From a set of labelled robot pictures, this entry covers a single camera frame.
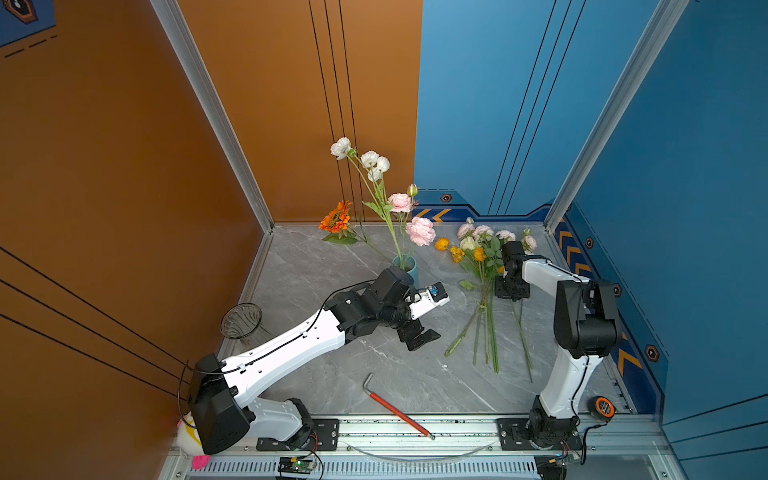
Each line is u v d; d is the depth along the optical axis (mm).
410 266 867
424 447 731
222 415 375
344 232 684
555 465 705
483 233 1116
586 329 519
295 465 706
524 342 892
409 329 623
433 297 600
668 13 693
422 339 623
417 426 747
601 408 740
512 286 847
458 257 1085
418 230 727
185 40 733
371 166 808
